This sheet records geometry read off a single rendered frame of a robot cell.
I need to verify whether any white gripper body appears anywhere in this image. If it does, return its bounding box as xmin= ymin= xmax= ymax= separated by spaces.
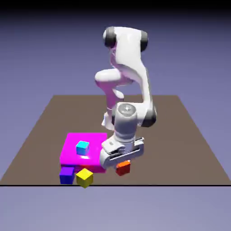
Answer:
xmin=99 ymin=143 xmax=145 ymax=170

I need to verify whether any small orange cube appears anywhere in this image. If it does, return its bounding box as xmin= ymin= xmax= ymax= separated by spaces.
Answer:
xmin=115 ymin=160 xmax=131 ymax=176

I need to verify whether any small cyan cube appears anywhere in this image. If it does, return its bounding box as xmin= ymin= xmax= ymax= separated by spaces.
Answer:
xmin=75 ymin=140 xmax=90 ymax=156

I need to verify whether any small yellow cube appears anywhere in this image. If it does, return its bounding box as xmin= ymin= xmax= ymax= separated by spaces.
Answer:
xmin=75 ymin=168 xmax=94 ymax=189

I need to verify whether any small blue cube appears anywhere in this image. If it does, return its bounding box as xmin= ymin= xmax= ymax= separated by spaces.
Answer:
xmin=59 ymin=166 xmax=75 ymax=185

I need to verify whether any large magenta box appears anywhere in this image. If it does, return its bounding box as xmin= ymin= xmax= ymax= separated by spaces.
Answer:
xmin=60 ymin=132 xmax=108 ymax=174

